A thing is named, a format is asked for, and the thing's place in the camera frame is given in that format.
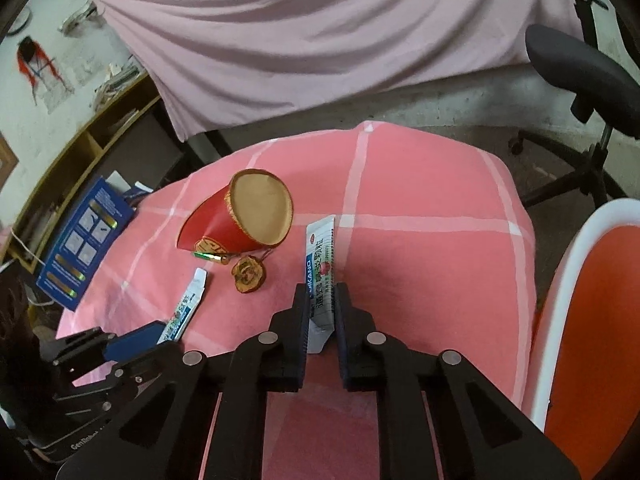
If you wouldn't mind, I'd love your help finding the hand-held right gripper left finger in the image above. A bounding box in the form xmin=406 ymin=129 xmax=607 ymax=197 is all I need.
xmin=55 ymin=282 xmax=312 ymax=480

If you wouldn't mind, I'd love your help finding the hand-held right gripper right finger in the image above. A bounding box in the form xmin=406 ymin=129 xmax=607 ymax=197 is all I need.
xmin=334 ymin=282 xmax=583 ymax=480

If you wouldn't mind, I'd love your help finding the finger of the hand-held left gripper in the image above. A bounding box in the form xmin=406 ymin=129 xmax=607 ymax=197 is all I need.
xmin=52 ymin=345 xmax=173 ymax=417
xmin=50 ymin=321 xmax=170 ymax=366

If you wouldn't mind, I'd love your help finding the white printed sachet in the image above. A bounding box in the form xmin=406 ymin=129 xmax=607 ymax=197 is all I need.
xmin=157 ymin=268 xmax=208 ymax=345
xmin=304 ymin=216 xmax=337 ymax=355

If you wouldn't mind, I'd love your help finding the gold rose ornament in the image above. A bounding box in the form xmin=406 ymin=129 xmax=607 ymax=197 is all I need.
xmin=230 ymin=250 xmax=275 ymax=293

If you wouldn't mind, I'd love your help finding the red paper cone cup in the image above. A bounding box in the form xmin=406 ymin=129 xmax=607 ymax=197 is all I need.
xmin=176 ymin=169 xmax=294 ymax=256

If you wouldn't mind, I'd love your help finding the red bin with white rim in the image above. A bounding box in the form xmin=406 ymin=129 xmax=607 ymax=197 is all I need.
xmin=530 ymin=198 xmax=640 ymax=480

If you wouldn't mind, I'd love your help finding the red checked tablecloth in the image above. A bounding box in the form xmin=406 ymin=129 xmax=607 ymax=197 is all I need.
xmin=55 ymin=121 xmax=538 ymax=480

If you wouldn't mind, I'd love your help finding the blue cardboard box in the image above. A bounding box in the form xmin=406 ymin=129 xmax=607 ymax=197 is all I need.
xmin=36 ymin=171 xmax=153 ymax=311

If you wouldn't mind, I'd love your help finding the wooden shelf desk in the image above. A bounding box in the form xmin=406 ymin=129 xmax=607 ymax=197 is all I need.
xmin=0 ymin=72 xmax=231 ymax=271

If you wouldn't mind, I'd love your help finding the small pile of papers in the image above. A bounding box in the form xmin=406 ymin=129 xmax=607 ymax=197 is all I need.
xmin=102 ymin=107 xmax=141 ymax=133

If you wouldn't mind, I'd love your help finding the stack of books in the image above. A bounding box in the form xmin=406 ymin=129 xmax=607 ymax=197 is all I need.
xmin=92 ymin=62 xmax=143 ymax=108

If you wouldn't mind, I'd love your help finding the pink hanging sheet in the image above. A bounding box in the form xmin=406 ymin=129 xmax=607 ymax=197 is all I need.
xmin=94 ymin=0 xmax=591 ymax=142

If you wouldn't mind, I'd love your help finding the black office chair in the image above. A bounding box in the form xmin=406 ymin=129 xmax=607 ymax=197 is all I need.
xmin=509 ymin=0 xmax=640 ymax=208

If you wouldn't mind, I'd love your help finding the white cable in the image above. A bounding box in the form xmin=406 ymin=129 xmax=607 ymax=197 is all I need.
xmin=10 ymin=232 xmax=46 ymax=266

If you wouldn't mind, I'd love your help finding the wooden window frame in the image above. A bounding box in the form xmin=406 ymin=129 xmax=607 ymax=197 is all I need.
xmin=0 ymin=132 xmax=20 ymax=191

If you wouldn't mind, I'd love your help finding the paper wall calendar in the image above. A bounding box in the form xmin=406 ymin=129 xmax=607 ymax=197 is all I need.
xmin=30 ymin=60 xmax=76 ymax=113

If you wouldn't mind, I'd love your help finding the red tassel wall ornament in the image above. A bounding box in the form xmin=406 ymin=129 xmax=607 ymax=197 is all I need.
xmin=15 ymin=37 xmax=66 ymax=106

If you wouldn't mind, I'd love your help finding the round wall clock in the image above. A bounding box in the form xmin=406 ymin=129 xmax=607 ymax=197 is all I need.
xmin=5 ymin=10 xmax=32 ymax=38

